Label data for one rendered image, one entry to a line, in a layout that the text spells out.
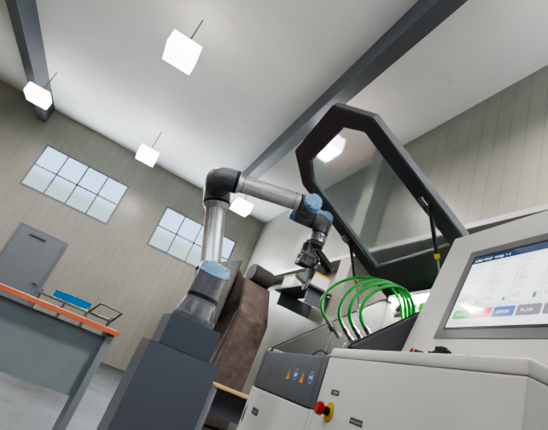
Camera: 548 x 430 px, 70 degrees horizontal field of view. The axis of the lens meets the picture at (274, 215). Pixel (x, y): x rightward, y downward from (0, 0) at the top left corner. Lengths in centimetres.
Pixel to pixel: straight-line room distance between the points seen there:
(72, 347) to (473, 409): 235
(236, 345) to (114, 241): 530
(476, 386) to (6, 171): 1120
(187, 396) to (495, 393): 89
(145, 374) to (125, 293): 949
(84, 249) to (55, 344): 818
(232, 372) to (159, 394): 548
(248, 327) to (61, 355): 439
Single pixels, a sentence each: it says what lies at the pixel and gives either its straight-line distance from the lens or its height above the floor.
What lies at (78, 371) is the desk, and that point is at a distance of 280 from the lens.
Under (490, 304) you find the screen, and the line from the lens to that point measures 129.
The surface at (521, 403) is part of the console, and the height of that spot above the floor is 91.
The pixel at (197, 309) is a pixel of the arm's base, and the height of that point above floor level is 94.
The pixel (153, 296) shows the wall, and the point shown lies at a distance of 1086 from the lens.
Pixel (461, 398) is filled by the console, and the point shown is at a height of 90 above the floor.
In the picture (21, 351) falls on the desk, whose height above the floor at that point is 49.
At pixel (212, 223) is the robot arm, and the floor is 130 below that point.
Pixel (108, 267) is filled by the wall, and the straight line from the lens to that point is 1083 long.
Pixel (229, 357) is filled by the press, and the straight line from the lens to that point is 671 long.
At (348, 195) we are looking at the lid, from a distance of 201.
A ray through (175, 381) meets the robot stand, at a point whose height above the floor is 71.
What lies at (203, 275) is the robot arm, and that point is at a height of 106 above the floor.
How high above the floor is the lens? 79
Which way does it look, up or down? 23 degrees up
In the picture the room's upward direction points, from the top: 22 degrees clockwise
